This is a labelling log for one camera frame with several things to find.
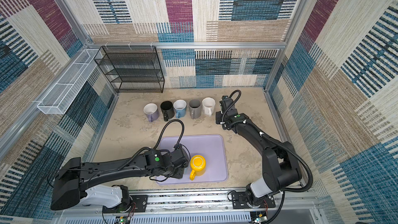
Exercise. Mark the lavender purple mug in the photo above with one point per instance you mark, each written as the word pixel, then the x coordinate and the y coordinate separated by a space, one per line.
pixel 151 112

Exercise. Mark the lavender silicone tray mat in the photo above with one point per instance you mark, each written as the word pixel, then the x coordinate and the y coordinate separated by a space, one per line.
pixel 211 147

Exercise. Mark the white wire mesh basket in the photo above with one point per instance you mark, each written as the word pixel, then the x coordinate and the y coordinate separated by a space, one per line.
pixel 60 97

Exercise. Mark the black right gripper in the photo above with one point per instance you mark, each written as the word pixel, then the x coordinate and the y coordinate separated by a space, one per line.
pixel 218 117

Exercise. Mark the black mug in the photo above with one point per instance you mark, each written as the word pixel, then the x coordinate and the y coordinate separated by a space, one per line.
pixel 167 109

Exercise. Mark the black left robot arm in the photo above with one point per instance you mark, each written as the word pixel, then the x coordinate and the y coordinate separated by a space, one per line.
pixel 72 181

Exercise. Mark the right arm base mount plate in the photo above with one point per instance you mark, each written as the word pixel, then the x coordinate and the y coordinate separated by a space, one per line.
pixel 242 200

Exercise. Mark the white mug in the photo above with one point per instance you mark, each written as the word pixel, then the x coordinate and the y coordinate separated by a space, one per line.
pixel 208 105

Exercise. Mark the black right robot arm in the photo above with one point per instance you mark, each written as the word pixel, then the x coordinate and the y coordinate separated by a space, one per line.
pixel 280 168

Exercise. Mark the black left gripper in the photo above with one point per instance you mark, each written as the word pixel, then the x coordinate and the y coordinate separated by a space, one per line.
pixel 181 172

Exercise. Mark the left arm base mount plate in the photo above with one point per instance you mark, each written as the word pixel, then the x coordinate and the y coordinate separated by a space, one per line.
pixel 135 203

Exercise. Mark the aluminium front rail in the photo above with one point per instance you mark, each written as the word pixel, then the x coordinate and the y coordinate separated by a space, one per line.
pixel 176 206

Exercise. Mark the teal blue patterned mug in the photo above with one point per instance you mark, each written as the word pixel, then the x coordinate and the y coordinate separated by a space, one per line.
pixel 180 107

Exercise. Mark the grey mug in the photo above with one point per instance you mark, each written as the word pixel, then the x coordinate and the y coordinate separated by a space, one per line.
pixel 195 109

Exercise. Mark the black wire mesh shelf rack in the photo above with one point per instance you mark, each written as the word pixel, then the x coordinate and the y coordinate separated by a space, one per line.
pixel 133 69

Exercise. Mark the yellow mug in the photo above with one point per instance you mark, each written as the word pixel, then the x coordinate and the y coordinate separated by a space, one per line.
pixel 198 166

